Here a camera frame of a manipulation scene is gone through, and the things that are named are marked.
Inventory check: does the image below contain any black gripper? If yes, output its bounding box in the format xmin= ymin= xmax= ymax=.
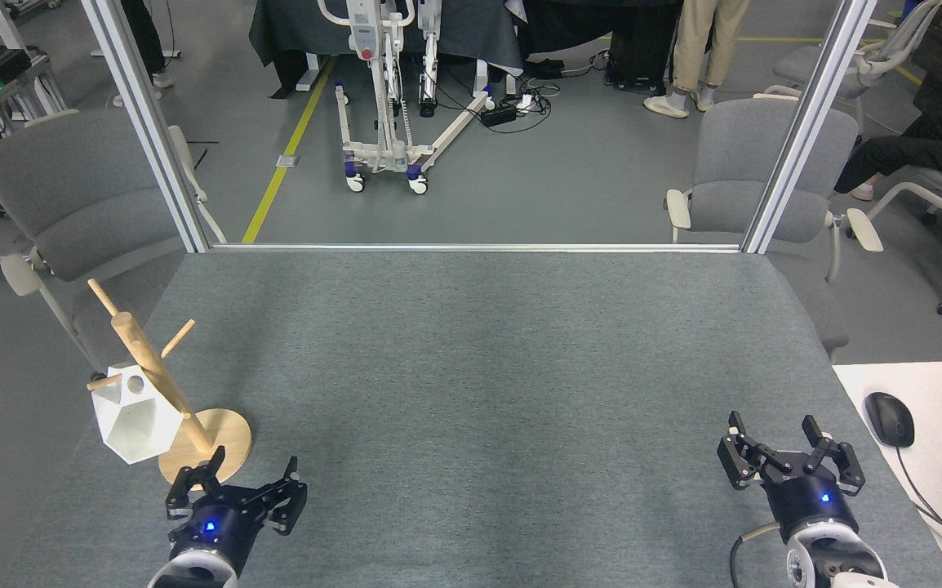
xmin=165 ymin=446 xmax=309 ymax=572
xmin=717 ymin=411 xmax=866 ymax=540

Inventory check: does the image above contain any white faceted cup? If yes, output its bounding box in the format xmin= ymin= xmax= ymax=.
xmin=91 ymin=363 xmax=184 ymax=465

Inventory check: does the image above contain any wooden cup rack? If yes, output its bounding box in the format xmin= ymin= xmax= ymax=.
xmin=86 ymin=278 xmax=253 ymax=491

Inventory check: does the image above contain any black computer mouse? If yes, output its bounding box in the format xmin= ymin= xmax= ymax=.
xmin=864 ymin=392 xmax=916 ymax=448

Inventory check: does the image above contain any grey upholstered chair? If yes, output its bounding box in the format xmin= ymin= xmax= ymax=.
xmin=665 ymin=96 xmax=884 ymax=360
xmin=0 ymin=109 xmax=227 ymax=389

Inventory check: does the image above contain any person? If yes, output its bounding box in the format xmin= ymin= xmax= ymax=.
xmin=642 ymin=0 xmax=751 ymax=120
xmin=833 ymin=114 xmax=942 ymax=202
xmin=112 ymin=0 xmax=174 ymax=107

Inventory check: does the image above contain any white office chair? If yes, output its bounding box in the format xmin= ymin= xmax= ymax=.
xmin=763 ymin=0 xmax=942 ymax=136

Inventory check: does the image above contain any black case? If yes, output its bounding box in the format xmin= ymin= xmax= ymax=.
xmin=608 ymin=8 xmax=680 ymax=91

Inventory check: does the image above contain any white stand on wheels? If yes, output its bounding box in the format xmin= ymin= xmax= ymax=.
xmin=316 ymin=0 xmax=496 ymax=195

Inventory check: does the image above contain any dark cloth covered table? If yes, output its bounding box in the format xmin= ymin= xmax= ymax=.
xmin=248 ymin=0 xmax=525 ymax=99

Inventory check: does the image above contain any silver aluminium rail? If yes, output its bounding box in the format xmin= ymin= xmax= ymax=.
xmin=210 ymin=243 xmax=745 ymax=254

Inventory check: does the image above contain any silver aluminium post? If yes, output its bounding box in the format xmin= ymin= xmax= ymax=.
xmin=740 ymin=0 xmax=880 ymax=254
xmin=79 ymin=0 xmax=212 ymax=254

